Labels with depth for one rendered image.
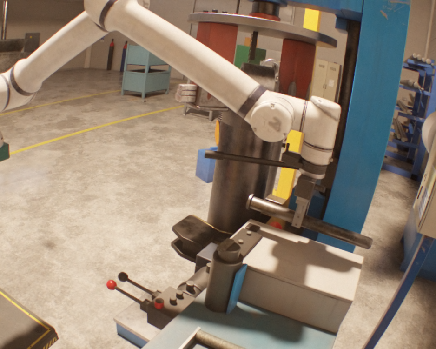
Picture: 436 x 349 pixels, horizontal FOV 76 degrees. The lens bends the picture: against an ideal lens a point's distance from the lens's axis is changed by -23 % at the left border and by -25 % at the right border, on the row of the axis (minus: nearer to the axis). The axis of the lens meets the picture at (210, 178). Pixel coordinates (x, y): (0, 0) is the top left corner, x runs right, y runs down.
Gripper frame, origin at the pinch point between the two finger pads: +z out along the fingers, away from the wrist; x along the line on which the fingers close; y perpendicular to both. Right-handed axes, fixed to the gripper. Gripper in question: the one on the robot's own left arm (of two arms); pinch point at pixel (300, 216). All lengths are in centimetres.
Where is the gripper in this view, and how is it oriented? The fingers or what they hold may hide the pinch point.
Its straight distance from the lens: 100.3
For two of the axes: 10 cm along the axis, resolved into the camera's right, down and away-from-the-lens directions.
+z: -1.4, 9.1, 3.9
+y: 8.7, 3.1, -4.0
